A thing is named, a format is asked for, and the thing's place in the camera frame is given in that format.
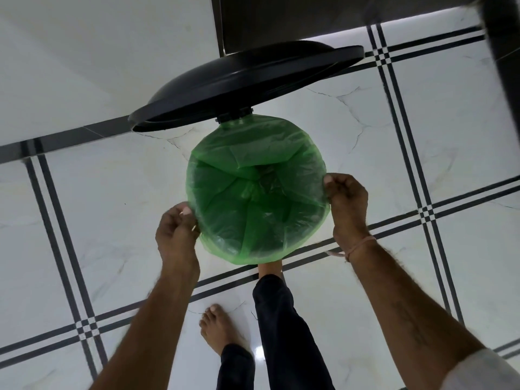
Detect person's left hand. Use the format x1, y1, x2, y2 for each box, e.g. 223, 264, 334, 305
155, 201, 202, 282

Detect person's right hand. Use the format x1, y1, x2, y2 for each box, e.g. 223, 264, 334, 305
323, 173, 376, 257

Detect green garbage bag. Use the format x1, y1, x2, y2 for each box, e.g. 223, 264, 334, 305
186, 114, 330, 268

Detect person's left forearm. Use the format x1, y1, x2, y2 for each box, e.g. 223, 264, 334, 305
89, 268, 202, 390

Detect person's right forearm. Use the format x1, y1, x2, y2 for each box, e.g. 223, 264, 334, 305
347, 237, 488, 390

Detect person's left foot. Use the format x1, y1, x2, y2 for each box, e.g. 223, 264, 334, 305
199, 303, 252, 356

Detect person's foot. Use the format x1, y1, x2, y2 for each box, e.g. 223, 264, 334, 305
199, 303, 252, 356
258, 260, 285, 281

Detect person's right foot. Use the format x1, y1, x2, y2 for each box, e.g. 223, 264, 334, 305
258, 260, 285, 281

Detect pale thread wristband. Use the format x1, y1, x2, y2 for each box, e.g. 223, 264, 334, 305
324, 235, 378, 263

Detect black trousers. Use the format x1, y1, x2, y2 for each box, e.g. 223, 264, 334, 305
215, 274, 336, 390

